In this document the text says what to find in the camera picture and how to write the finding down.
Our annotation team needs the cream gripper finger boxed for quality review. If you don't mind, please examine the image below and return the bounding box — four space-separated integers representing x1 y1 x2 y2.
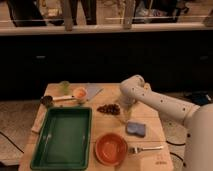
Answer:
123 108 132 122

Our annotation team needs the orange red bowl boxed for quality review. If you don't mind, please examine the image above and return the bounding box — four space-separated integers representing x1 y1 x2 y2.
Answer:
94 133 128 166

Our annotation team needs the black scoop wooden handle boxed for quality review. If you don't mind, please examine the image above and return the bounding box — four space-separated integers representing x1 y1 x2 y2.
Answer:
40 95 74 107

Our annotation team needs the black cable right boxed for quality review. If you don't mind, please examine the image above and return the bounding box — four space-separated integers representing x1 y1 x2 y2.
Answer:
165 139 184 148

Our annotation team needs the grey blue cloth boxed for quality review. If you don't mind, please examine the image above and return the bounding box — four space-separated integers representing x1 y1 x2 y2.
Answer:
86 83 102 101

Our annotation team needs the green clear glass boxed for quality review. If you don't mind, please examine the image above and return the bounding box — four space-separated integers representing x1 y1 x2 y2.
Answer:
59 81 69 95

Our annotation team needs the silver fork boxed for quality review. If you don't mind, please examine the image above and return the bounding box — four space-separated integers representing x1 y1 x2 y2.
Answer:
128 146 164 154

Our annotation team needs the black cable left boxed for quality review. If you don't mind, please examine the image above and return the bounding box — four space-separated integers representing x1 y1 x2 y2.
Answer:
0 131 25 154

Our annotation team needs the dark grape bunch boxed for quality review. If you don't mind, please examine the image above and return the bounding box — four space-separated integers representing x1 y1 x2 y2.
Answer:
97 104 120 115

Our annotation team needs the blue sponge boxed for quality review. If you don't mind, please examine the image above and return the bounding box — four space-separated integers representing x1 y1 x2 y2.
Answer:
126 122 146 137

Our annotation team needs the green plastic tray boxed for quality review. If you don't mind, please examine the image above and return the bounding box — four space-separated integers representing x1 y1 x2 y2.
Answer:
30 107 92 171

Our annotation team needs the small orange cup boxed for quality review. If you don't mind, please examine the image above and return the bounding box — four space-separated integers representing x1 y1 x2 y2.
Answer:
73 87 87 103

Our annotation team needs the black cable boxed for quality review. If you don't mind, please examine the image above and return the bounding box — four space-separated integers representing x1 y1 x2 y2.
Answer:
165 139 184 148
0 131 25 154

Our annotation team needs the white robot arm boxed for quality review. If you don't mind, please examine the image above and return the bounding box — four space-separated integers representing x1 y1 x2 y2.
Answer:
119 75 213 171

